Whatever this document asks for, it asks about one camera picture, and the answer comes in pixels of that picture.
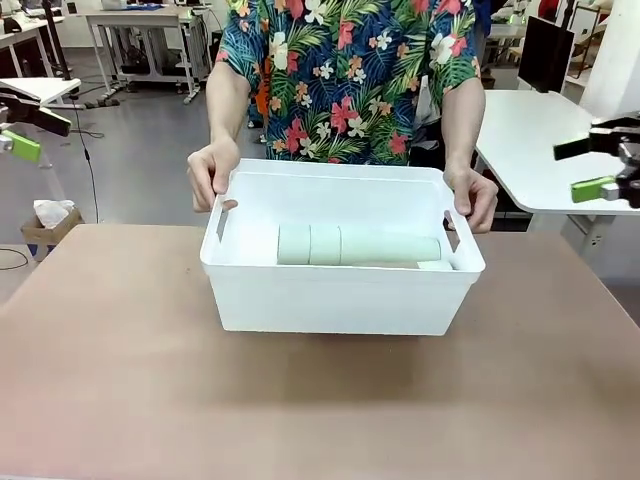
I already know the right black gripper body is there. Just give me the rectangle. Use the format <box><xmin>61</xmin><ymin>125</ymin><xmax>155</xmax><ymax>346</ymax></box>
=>
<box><xmin>617</xmin><ymin>142</ymin><xmax>640</xmax><ymax>201</ymax></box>

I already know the white plastic storage basket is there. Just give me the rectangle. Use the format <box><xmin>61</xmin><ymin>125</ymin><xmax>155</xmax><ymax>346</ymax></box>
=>
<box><xmin>199</xmin><ymin>158</ymin><xmax>487</xmax><ymax>337</ymax></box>

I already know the person's left forearm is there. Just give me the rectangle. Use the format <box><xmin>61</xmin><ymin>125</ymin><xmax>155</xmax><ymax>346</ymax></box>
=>
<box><xmin>442</xmin><ymin>77</ymin><xmax>487</xmax><ymax>174</ymax></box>

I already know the person's right forearm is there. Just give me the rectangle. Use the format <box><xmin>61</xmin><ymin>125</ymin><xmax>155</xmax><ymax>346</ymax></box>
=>
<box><xmin>206</xmin><ymin>64</ymin><xmax>251</xmax><ymax>149</ymax></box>

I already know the person's left hand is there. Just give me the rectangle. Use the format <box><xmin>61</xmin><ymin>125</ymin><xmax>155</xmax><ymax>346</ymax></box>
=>
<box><xmin>442</xmin><ymin>162</ymin><xmax>500</xmax><ymax>235</ymax></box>

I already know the person's right hand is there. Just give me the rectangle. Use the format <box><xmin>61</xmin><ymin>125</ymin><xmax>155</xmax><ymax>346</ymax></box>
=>
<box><xmin>187</xmin><ymin>135</ymin><xmax>241</xmax><ymax>214</ymax></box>

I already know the white side table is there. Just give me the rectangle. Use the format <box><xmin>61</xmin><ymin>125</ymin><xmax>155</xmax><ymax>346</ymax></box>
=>
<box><xmin>0</xmin><ymin>77</ymin><xmax>82</xmax><ymax>109</ymax></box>

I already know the crumpled white paper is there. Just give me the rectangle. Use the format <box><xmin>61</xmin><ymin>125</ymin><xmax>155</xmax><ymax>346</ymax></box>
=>
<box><xmin>33</xmin><ymin>198</ymin><xmax>75</xmax><ymax>230</ymax></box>

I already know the black stand pole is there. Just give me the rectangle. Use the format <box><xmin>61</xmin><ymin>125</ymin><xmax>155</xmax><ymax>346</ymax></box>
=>
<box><xmin>42</xmin><ymin>0</ymin><xmax>71</xmax><ymax>81</ymax></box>

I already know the white background desk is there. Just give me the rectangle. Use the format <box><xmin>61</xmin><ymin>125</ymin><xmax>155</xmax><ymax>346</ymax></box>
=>
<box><xmin>0</xmin><ymin>14</ymin><xmax>66</xmax><ymax>79</ymax></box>

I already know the small cardboard box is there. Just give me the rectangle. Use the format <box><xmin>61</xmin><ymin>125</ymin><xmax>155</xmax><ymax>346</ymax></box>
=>
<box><xmin>20</xmin><ymin>199</ymin><xmax>85</xmax><ymax>262</ymax></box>

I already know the black computer monitor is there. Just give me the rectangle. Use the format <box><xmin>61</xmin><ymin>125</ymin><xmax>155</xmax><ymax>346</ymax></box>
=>
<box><xmin>517</xmin><ymin>15</ymin><xmax>575</xmax><ymax>95</ymax></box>

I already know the grey metal workbench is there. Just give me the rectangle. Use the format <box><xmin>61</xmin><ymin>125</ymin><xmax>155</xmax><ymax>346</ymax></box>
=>
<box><xmin>85</xmin><ymin>7</ymin><xmax>211</xmax><ymax>106</ymax></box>

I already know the person in floral shirt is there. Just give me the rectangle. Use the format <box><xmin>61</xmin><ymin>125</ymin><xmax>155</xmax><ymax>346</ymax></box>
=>
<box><xmin>214</xmin><ymin>0</ymin><xmax>484</xmax><ymax>166</ymax></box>

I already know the black hanging cable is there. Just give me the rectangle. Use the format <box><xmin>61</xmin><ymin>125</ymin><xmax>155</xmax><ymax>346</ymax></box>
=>
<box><xmin>73</xmin><ymin>104</ymin><xmax>100</xmax><ymax>201</ymax></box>

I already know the thin floor cable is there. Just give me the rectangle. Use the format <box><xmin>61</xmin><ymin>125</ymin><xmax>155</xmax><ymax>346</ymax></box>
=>
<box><xmin>0</xmin><ymin>244</ymin><xmax>31</xmax><ymax>271</ymax></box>

